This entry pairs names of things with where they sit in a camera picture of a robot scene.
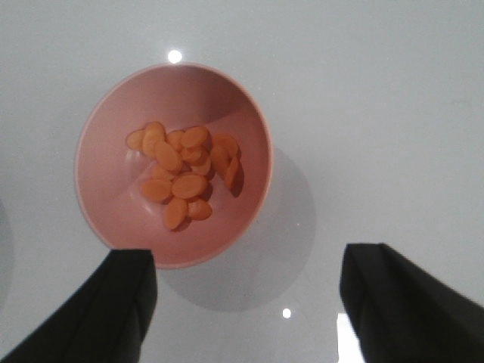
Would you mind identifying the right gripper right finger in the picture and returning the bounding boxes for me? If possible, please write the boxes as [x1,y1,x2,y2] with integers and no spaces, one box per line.
[340,244,483,362]

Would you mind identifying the pink bowl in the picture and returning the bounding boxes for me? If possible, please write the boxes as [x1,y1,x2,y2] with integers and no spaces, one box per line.
[75,64,272,268]

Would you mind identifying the orange ham slices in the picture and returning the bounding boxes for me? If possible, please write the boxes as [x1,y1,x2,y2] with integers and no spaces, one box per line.
[126,122,242,231]

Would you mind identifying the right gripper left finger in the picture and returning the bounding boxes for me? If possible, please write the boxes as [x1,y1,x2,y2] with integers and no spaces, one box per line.
[2,250,157,362]

